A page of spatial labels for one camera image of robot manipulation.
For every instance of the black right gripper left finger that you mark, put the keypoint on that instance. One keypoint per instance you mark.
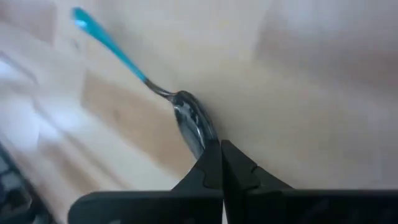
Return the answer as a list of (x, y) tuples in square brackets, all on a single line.
[(186, 205)]

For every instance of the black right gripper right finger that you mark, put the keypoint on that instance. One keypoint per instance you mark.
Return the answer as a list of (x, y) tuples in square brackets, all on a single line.
[(280, 208)]

